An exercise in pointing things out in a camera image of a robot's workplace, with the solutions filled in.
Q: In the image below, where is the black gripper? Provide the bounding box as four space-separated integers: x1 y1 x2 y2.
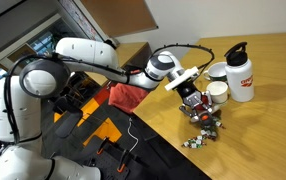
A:
177 82 215 124

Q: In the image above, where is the red lid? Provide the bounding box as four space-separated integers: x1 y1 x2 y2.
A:
200 94 222 113

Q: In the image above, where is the clear plastic cup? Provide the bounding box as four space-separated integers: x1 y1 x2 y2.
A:
205 80 230 104

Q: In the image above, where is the white green mug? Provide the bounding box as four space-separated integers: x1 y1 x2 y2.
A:
202 61 229 83

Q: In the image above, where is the white bottle with black cap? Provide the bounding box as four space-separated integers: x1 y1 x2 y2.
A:
224 41 256 103

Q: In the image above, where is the salmon red towel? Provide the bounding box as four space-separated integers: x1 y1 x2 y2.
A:
108 82 150 114

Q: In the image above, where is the black pegboard table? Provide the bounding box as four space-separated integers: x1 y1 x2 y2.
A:
79 134 184 180

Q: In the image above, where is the brown cork board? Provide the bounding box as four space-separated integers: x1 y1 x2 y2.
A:
81 0 159 38

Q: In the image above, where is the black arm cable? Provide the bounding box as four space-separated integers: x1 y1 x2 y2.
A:
3 43 216 144

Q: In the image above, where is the white cable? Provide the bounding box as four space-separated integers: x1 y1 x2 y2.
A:
127 118 140 154

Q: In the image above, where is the black clamp with orange handle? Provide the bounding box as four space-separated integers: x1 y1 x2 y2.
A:
116 149 129 174
96 136 109 156

